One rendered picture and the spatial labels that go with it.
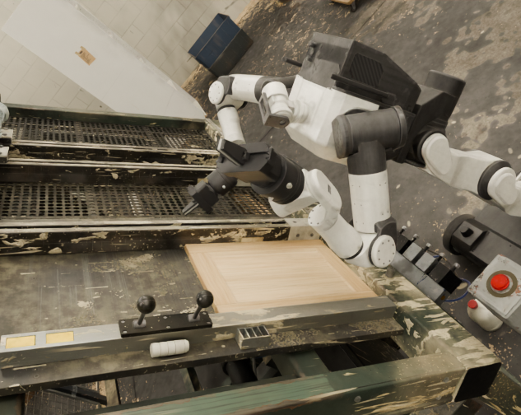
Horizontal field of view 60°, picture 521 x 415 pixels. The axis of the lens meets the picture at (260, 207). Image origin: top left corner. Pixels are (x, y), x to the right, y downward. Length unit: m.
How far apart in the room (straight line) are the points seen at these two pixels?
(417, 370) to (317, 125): 0.62
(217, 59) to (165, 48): 1.15
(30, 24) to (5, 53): 1.57
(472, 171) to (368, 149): 0.66
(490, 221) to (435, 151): 0.83
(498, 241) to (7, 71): 5.79
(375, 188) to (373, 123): 0.15
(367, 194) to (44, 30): 4.27
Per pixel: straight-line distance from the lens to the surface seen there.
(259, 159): 0.81
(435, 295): 1.48
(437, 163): 1.48
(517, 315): 1.20
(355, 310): 1.25
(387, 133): 1.07
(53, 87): 6.58
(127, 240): 1.38
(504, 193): 1.74
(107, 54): 5.04
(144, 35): 6.45
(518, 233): 2.16
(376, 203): 1.09
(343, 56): 1.19
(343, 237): 1.04
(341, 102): 1.16
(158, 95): 5.17
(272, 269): 1.37
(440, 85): 1.47
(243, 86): 1.55
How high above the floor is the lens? 1.98
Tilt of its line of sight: 34 degrees down
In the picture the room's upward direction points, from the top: 54 degrees counter-clockwise
